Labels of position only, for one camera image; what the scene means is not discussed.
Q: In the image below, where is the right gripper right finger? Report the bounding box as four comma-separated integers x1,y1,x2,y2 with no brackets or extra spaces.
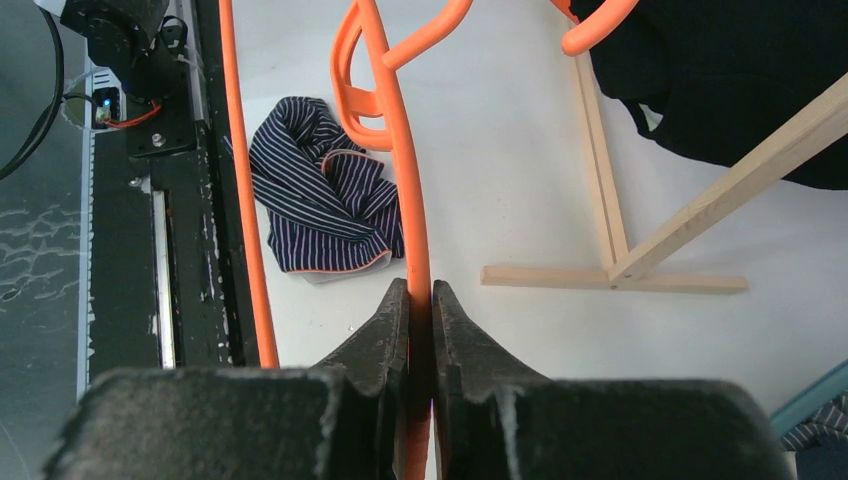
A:
432,280,791,479

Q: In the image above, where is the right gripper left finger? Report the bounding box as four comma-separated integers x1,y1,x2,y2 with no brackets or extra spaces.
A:
42,279,410,479

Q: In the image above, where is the navy striped underwear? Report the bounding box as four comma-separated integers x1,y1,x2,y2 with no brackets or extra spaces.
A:
248,96,405,285

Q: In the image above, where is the orange hanger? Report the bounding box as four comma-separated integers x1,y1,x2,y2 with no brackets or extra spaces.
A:
218,1,636,479

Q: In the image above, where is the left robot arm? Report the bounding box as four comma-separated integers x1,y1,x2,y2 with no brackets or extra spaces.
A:
34,0,188,102

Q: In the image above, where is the navy underwear in basket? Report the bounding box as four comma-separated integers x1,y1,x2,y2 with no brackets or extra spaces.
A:
780,391,848,480

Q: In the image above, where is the black white-banded underwear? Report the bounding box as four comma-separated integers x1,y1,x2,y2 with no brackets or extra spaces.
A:
590,0,847,167

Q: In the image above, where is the wooden clothes rack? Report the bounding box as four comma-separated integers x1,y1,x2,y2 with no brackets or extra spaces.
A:
473,11,847,296

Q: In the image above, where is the teal plastic basket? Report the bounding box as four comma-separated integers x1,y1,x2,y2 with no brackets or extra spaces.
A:
770,360,847,436

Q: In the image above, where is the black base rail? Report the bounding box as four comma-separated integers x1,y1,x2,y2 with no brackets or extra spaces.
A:
79,1,260,382

